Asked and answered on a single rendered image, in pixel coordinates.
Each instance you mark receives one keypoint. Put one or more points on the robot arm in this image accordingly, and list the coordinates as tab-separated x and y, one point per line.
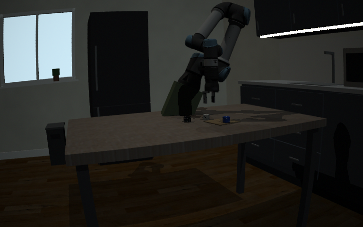
238	16

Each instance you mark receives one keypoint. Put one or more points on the tan flat mat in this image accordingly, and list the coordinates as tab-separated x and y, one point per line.
220	121

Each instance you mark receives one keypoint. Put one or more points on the blue die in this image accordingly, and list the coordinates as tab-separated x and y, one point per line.
226	119

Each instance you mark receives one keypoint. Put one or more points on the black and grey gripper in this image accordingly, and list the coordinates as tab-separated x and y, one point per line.
211	78

